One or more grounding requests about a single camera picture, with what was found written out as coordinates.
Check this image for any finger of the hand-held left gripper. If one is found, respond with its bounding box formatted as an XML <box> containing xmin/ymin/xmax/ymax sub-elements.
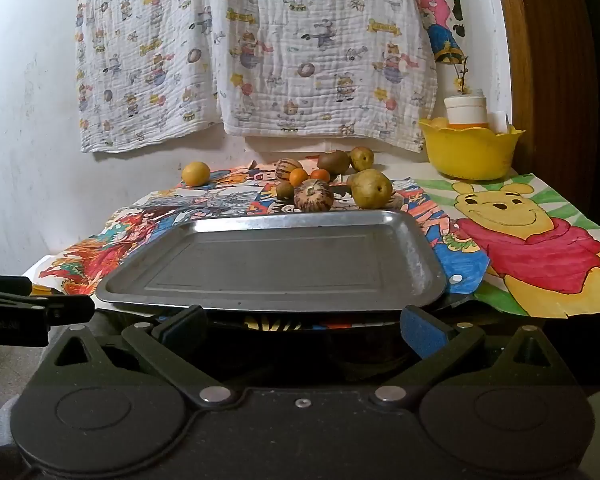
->
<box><xmin>0</xmin><ymin>273</ymin><xmax>34</xmax><ymax>301</ymax></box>
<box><xmin>26</xmin><ymin>294</ymin><xmax>94</xmax><ymax>322</ymax></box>

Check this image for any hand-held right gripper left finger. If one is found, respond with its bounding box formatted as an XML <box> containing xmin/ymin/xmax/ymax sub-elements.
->
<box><xmin>42</xmin><ymin>305</ymin><xmax>233</xmax><ymax>408</ymax></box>

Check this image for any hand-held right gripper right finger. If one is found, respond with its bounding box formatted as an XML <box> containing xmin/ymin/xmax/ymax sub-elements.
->
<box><xmin>370</xmin><ymin>305</ymin><xmax>568</xmax><ymax>408</ymax></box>

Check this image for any metal tray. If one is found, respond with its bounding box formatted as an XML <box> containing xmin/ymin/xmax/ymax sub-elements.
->
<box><xmin>95</xmin><ymin>210</ymin><xmax>448</xmax><ymax>311</ymax></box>

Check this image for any round yellow citrus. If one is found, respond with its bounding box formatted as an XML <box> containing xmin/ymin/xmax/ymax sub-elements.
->
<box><xmin>182</xmin><ymin>161</ymin><xmax>211</xmax><ymax>186</ymax></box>

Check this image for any striped pepino melon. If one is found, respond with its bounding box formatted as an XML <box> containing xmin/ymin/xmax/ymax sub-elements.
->
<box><xmin>274</xmin><ymin>158</ymin><xmax>304</xmax><ymax>182</ymax></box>
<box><xmin>293</xmin><ymin>179</ymin><xmax>335</xmax><ymax>212</ymax></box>

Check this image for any elongated yellow-green pear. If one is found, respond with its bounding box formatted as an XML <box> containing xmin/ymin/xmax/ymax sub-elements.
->
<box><xmin>350</xmin><ymin>146</ymin><xmax>375</xmax><ymax>172</ymax></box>

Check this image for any brown kiwi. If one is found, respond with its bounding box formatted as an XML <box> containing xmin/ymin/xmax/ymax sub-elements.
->
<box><xmin>317</xmin><ymin>150</ymin><xmax>351</xmax><ymax>177</ymax></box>

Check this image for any red dragon drawing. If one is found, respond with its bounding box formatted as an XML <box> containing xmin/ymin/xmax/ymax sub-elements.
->
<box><xmin>32</xmin><ymin>200</ymin><xmax>191</xmax><ymax>296</ymax></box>

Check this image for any yellow bear drawing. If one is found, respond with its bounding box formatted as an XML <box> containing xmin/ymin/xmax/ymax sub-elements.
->
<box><xmin>420</xmin><ymin>172</ymin><xmax>600</xmax><ymax>318</ymax></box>

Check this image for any cartoon boys drawing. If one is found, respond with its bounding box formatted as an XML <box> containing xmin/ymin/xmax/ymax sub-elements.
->
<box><xmin>175</xmin><ymin>157</ymin><xmax>361</xmax><ymax>196</ymax></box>

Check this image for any yellow scalloped plastic bowl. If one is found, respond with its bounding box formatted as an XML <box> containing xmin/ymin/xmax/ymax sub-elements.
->
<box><xmin>418</xmin><ymin>117</ymin><xmax>527</xmax><ymax>181</ymax></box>

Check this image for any small white box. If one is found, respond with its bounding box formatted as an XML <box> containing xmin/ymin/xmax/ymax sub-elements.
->
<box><xmin>487</xmin><ymin>110</ymin><xmax>513</xmax><ymax>133</ymax></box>

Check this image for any white jar with orange label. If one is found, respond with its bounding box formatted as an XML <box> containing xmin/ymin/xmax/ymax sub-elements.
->
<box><xmin>444</xmin><ymin>89</ymin><xmax>488</xmax><ymax>128</ymax></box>

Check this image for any yellow flower sprig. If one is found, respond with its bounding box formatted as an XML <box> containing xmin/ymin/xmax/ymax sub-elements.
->
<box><xmin>452</xmin><ymin>55</ymin><xmax>473</xmax><ymax>96</ymax></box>

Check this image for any narrow printed muslin cloth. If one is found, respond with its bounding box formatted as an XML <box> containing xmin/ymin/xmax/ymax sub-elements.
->
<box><xmin>75</xmin><ymin>0</ymin><xmax>221</xmax><ymax>154</ymax></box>

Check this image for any wide printed muslin cloth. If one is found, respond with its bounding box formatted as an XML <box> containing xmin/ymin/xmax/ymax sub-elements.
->
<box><xmin>209</xmin><ymin>0</ymin><xmax>438</xmax><ymax>153</ymax></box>

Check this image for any colourful wall poster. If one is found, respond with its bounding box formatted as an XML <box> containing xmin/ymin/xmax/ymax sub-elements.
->
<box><xmin>415</xmin><ymin>0</ymin><xmax>467</xmax><ymax>66</ymax></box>

